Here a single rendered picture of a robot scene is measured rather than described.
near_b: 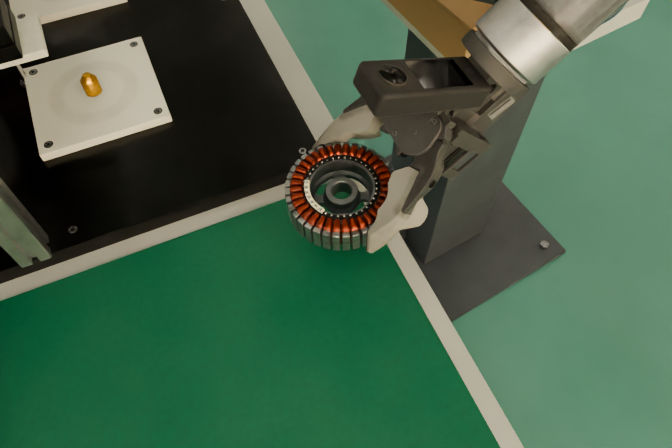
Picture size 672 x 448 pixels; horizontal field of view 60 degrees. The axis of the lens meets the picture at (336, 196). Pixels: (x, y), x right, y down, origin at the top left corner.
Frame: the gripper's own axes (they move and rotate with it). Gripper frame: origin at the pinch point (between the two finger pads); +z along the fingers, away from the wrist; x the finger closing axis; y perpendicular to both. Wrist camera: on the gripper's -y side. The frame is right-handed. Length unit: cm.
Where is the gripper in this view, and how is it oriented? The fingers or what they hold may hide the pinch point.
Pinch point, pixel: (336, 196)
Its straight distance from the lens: 57.9
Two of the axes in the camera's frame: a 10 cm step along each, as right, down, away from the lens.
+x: -4.1, -7.6, 5.0
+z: -6.6, 6.3, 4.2
